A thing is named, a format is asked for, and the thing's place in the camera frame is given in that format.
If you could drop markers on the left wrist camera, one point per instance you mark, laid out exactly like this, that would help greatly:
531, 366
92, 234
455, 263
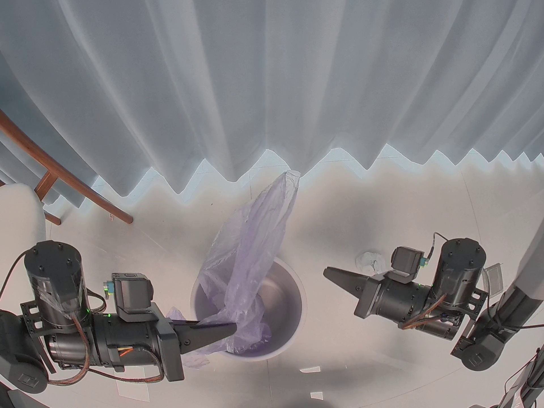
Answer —
131, 291

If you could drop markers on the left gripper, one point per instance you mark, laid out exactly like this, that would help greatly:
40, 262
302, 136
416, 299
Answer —
136, 340

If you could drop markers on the white cushioned wooden chair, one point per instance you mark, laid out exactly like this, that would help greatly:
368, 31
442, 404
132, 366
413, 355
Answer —
17, 210

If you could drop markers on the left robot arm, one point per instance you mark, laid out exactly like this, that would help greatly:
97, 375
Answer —
53, 278

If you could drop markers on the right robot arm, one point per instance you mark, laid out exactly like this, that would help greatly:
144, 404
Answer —
461, 266

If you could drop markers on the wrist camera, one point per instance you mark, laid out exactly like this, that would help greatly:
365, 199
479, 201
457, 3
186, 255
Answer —
131, 291
407, 259

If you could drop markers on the pale blue curtain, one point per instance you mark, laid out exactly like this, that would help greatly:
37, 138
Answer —
276, 57

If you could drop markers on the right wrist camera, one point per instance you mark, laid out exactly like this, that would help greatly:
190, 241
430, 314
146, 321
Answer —
407, 259

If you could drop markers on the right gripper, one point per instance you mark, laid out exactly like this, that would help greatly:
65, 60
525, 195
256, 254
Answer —
395, 300

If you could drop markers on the crumpled white paper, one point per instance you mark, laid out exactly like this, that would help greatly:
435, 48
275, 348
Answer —
372, 262

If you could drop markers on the purple plastic bag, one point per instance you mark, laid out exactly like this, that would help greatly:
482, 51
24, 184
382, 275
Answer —
250, 249

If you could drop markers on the white trash bin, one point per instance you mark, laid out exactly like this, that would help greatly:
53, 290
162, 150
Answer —
289, 308

